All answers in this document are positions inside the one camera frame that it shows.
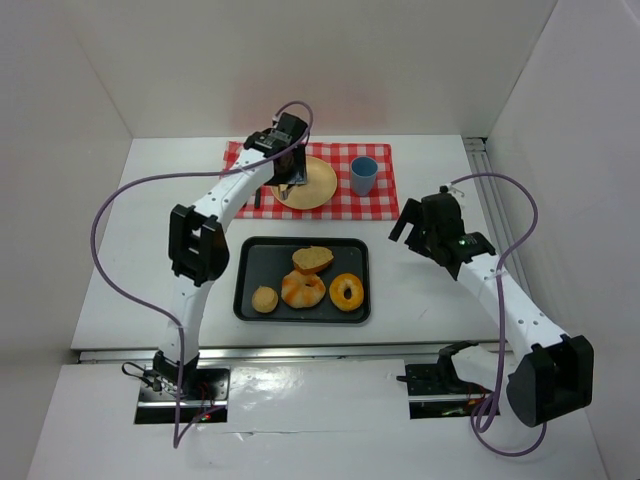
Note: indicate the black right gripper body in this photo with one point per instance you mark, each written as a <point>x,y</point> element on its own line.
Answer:
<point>416,220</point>

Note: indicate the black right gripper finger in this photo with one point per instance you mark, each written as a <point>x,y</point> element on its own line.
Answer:
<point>418,240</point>
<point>411,214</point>

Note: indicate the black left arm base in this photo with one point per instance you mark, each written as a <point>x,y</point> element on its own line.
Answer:
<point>202,388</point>

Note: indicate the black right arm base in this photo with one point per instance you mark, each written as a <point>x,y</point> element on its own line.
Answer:
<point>440,377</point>

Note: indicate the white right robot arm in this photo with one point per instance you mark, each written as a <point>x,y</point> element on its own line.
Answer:
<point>554,371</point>

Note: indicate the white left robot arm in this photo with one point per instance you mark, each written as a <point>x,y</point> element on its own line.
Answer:
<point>198,248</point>

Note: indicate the sliced brown bread bun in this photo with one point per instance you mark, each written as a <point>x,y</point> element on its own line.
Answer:
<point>312,260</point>

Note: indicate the small round bread roll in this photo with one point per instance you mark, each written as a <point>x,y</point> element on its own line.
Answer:
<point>264,300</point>

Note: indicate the tan wooden plate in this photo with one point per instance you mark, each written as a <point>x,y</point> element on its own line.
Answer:
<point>321,185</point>

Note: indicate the blue plastic cup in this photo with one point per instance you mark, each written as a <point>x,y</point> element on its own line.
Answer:
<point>363,173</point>

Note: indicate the red checkered cloth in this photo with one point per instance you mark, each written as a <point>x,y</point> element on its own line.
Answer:
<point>381,203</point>

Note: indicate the orange glazed donut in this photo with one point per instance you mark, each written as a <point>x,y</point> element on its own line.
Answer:
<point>347,292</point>

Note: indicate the black baking tray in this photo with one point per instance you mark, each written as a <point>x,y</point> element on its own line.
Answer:
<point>305,280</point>

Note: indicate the aluminium front table rail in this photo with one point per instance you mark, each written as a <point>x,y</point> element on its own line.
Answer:
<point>279,354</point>

